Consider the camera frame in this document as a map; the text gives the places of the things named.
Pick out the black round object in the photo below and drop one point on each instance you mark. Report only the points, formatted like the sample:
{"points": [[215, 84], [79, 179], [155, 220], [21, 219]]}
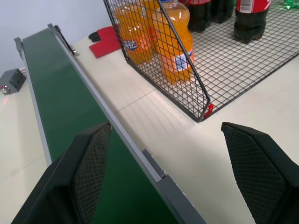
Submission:
{"points": [[94, 37]]}

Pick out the grey control box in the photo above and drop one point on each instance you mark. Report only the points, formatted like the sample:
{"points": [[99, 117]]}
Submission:
{"points": [[12, 81]]}

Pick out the green conveyor belt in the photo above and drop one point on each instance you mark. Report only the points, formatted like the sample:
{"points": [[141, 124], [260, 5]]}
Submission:
{"points": [[77, 121]]}

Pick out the dark cola bottle red label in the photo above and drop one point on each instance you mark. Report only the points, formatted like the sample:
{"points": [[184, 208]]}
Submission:
{"points": [[223, 10], [199, 15], [251, 21]]}

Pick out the green plastic bottle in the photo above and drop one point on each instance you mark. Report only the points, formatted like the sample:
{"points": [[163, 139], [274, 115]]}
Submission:
{"points": [[292, 4]]}

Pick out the orange soda bottle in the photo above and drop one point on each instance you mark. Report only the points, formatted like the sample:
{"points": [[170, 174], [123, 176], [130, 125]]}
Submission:
{"points": [[134, 39], [177, 46]]}

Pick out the red clip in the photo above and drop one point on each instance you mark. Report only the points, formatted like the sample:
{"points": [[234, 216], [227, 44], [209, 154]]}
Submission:
{"points": [[208, 110]]}

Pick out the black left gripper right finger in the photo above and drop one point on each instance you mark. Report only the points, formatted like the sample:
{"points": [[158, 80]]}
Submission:
{"points": [[259, 172]]}

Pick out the red cloth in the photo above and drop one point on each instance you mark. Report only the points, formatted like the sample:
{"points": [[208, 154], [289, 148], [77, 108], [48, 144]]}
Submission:
{"points": [[106, 44]]}

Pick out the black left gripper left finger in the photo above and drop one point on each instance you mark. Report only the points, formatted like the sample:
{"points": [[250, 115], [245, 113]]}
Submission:
{"points": [[70, 177]]}

